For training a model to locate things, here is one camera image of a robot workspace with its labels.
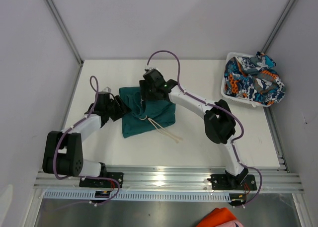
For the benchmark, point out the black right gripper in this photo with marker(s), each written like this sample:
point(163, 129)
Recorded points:
point(144, 93)

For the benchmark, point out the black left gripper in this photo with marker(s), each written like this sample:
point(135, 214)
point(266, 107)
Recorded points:
point(119, 107)

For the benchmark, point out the teal green shorts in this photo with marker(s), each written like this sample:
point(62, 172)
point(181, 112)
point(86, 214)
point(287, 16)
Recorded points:
point(138, 121)

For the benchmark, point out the patterned blue orange shorts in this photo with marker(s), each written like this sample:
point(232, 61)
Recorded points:
point(254, 78)

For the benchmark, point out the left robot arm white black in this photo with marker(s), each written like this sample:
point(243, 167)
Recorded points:
point(63, 156)

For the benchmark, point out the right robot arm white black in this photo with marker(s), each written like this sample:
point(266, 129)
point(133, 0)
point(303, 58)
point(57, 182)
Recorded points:
point(219, 122)

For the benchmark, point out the white plastic mesh basket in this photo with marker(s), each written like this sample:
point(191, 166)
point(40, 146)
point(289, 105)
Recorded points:
point(235, 99)

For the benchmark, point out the orange cloth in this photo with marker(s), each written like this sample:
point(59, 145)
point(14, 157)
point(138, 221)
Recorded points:
point(217, 217)

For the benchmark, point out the pink cloth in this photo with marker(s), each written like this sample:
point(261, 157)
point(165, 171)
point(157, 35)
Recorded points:
point(233, 223)

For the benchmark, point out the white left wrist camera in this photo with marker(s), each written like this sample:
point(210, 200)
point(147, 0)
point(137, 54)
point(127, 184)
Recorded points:
point(107, 90)

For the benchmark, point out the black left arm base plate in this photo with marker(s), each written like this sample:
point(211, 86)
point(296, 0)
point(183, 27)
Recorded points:
point(101, 183)

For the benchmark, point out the white slotted cable duct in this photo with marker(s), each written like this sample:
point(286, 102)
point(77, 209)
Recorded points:
point(138, 196)

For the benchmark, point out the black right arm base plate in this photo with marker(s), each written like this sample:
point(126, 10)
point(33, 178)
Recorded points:
point(221, 182)

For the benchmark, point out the left aluminium frame post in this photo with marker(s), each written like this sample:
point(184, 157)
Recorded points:
point(63, 29)

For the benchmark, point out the aluminium frame post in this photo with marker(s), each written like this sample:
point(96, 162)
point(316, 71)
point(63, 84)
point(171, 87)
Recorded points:
point(287, 9)
point(63, 29)

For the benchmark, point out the right aluminium frame post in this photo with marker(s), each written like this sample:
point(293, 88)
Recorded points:
point(287, 9)

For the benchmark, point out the aluminium mounting rail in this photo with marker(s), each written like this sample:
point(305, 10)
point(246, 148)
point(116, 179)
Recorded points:
point(194, 179)

